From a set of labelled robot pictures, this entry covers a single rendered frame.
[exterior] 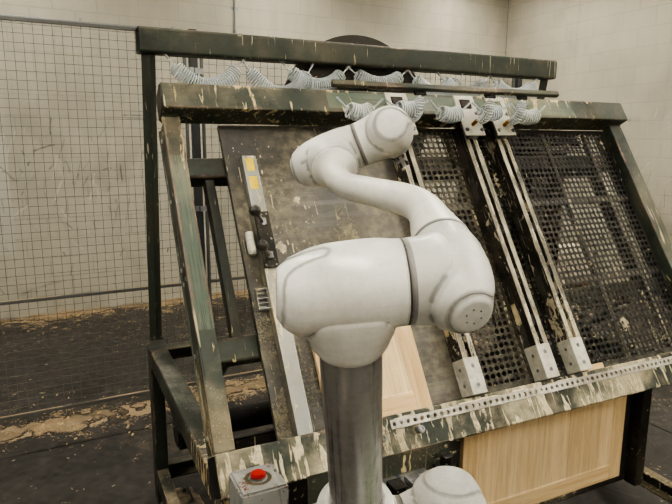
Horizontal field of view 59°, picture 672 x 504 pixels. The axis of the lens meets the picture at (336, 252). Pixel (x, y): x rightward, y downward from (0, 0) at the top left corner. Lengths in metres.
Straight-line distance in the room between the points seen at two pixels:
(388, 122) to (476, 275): 0.54
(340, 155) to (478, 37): 7.50
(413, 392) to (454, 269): 1.22
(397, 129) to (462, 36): 7.29
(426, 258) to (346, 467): 0.42
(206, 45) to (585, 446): 2.35
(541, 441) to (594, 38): 6.05
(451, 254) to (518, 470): 1.90
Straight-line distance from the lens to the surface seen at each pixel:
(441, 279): 0.83
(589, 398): 2.43
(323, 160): 1.30
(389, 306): 0.82
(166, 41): 2.58
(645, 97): 7.52
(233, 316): 1.94
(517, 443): 2.62
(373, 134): 1.30
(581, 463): 2.95
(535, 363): 2.32
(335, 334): 0.84
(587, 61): 8.06
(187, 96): 2.10
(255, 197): 2.02
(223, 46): 2.63
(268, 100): 2.18
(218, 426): 1.75
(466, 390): 2.11
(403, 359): 2.04
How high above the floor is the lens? 1.75
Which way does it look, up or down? 10 degrees down
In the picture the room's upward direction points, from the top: straight up
